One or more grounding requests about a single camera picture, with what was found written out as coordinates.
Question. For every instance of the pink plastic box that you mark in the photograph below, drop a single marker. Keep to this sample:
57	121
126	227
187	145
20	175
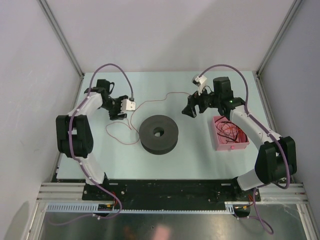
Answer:
227	135

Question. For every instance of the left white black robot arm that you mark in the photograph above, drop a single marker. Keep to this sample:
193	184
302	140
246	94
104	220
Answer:
73	131

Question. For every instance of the black cable spool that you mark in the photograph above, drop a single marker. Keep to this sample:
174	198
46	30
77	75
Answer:
158	134

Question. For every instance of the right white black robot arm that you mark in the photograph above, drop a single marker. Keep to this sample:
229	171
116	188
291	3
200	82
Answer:
276	157

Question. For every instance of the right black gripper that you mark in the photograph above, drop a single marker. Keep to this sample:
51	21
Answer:
193	100

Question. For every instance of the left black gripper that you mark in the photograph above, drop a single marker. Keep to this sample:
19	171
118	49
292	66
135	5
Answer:
114	115

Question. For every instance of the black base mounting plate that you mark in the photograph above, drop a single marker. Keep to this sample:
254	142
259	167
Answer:
151	195

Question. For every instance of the aluminium frame post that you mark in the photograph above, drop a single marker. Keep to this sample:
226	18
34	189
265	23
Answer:
280	34
48	13

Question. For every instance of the right aluminium frame post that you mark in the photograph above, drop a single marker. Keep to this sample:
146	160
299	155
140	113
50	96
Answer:
280	34

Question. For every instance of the left aluminium frame post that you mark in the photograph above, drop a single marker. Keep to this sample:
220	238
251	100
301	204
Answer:
48	13

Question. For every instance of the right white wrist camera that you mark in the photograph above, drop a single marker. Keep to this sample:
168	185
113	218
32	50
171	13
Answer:
200	82

